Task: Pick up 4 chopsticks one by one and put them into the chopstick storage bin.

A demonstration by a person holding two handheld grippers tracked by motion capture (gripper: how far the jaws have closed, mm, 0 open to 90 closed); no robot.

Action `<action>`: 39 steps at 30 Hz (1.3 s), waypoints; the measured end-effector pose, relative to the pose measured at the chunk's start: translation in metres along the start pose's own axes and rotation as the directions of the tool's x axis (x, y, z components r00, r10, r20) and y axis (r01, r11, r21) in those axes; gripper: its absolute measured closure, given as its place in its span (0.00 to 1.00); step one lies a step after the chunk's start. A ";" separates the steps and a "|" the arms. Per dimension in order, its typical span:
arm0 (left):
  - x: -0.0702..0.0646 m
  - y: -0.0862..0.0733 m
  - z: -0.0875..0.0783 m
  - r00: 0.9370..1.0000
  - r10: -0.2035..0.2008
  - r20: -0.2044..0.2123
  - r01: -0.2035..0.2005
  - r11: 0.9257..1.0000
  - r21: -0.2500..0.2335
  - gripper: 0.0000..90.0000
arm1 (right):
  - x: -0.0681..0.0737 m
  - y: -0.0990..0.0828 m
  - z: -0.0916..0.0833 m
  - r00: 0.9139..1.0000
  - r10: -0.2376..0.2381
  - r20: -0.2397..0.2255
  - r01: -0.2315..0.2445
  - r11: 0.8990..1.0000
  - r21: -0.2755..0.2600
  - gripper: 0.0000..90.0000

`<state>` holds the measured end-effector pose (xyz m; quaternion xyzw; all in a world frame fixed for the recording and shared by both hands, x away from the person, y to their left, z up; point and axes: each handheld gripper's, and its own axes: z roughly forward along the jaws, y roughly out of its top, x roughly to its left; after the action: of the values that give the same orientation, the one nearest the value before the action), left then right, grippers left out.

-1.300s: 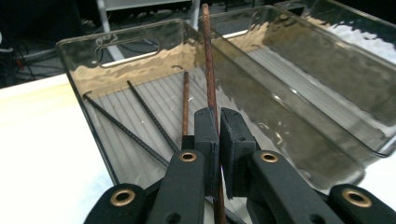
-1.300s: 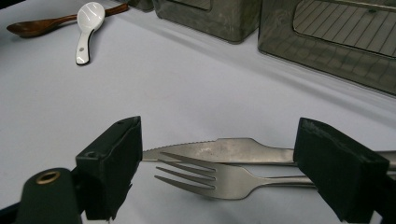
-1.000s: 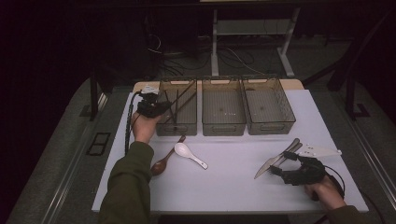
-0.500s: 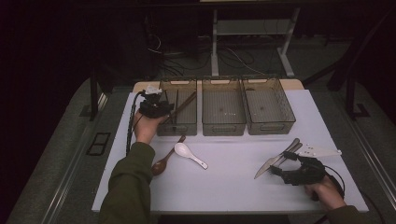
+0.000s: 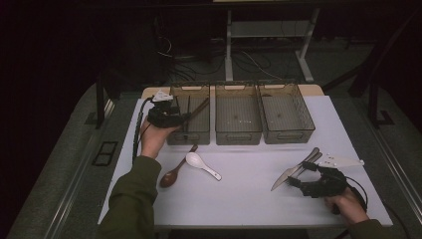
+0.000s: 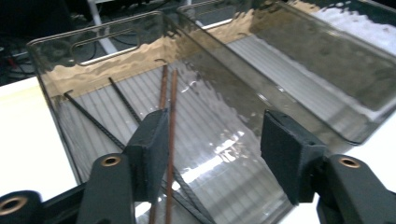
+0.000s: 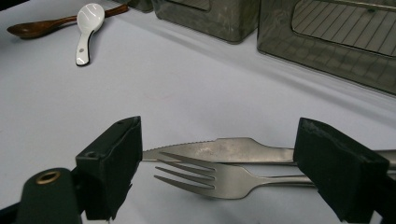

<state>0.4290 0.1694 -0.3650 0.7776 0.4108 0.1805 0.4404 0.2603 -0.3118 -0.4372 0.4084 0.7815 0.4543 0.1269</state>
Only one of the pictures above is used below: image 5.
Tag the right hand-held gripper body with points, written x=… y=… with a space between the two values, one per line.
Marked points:
x=328 y=186

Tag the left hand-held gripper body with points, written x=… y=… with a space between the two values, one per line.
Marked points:
x=164 y=118

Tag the black chopstick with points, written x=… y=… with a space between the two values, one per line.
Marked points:
x=188 y=104
x=177 y=103

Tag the smoky clear plastic bin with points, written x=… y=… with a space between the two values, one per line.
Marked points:
x=200 y=126
x=237 y=113
x=285 y=113

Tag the white ceramic spoon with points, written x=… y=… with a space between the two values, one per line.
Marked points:
x=195 y=160

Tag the brown wooden spoon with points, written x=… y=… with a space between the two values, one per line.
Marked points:
x=169 y=179

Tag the person's right hand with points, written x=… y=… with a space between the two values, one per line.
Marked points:
x=350 y=207

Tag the silver table knife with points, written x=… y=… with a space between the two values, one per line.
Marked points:
x=283 y=179

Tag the white table mat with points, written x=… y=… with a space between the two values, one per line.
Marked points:
x=242 y=205

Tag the black metal stand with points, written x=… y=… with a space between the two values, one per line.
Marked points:
x=373 y=106
x=99 y=99

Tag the white metal stand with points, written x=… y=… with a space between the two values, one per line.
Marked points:
x=228 y=49

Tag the silver metal rail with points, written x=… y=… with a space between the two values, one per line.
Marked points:
x=398 y=172
x=71 y=195

